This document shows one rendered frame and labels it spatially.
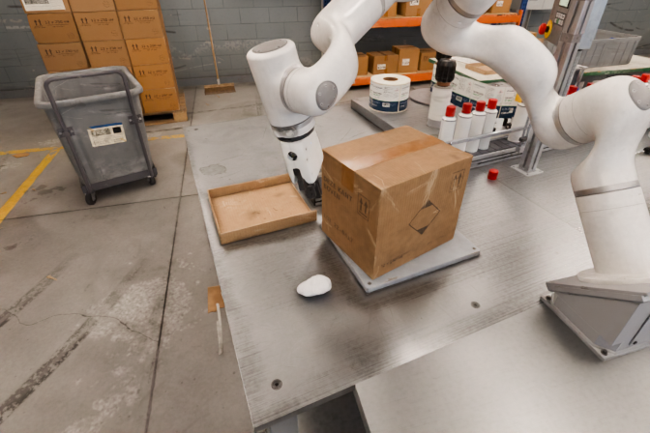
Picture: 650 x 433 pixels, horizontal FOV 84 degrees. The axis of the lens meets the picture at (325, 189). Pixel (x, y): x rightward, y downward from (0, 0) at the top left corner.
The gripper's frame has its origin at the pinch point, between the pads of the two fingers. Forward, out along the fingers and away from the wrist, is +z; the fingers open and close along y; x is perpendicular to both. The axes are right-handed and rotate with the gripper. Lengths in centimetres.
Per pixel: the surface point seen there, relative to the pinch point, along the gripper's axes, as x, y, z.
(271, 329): 10.4, -21.4, 22.7
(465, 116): -37, 68, 25
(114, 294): 142, 25, 92
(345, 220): -3.4, 6.4, 16.5
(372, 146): -10.5, 21.3, 4.0
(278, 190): 28, 33, 29
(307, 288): 4.8, -10.1, 23.0
